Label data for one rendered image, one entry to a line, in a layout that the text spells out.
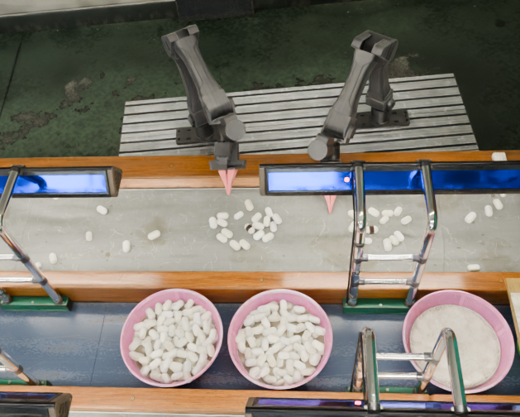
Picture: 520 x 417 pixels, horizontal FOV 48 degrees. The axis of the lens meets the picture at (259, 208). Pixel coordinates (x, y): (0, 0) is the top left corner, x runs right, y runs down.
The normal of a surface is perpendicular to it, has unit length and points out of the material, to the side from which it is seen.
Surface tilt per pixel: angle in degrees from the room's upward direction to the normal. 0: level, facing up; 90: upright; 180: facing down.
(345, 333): 0
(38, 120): 0
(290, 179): 58
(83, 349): 0
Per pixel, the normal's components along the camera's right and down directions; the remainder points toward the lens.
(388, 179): -0.08, 0.40
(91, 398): -0.07, -0.57
